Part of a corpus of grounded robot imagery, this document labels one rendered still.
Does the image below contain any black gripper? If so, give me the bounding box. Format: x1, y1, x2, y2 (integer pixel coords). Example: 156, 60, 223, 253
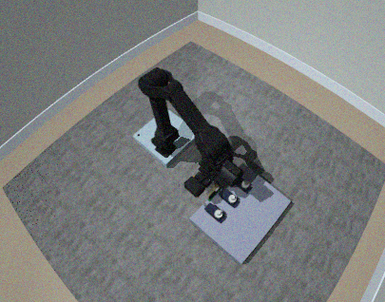
184, 161, 217, 197

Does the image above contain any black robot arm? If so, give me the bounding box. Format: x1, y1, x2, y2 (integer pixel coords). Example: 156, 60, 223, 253
138, 67, 244, 188

